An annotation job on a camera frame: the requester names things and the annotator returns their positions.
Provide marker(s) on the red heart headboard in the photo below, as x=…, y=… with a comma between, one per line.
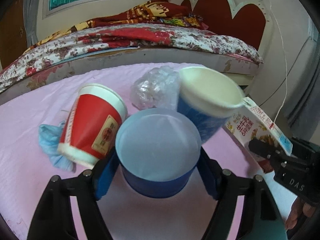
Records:
x=246, y=22

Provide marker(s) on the grey window curtain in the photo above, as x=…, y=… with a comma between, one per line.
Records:
x=30, y=12

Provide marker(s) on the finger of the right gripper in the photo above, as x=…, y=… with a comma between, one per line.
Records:
x=267, y=152

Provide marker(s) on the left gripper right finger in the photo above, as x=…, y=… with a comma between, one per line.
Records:
x=245, y=207

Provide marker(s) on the blue paper cup back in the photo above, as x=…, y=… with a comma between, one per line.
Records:
x=208, y=98

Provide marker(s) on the red paper cup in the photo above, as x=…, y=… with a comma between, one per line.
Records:
x=91, y=127

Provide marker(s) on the pink cloth covered table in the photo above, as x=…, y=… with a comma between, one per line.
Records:
x=26, y=170

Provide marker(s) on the person right hand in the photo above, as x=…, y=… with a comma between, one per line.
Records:
x=298, y=207

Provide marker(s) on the red patterned blanket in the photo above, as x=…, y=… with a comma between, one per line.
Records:
x=153, y=11

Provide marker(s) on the red snack packet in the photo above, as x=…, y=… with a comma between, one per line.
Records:
x=251, y=122

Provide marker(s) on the clear crumpled plastic bag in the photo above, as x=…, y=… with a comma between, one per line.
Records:
x=157, y=88

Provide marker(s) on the blue paper cup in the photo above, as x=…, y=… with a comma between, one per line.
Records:
x=158, y=150
x=208, y=98

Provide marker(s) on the light blue face mask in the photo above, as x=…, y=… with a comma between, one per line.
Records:
x=49, y=138

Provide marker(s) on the grey hanging cloth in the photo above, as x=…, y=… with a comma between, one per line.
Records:
x=301, y=109

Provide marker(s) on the floral bed mattress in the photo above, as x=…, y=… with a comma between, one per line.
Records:
x=48, y=53

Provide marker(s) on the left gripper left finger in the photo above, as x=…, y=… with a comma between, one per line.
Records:
x=53, y=218

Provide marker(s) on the blue paper cup front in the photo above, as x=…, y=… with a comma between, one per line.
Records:
x=158, y=150

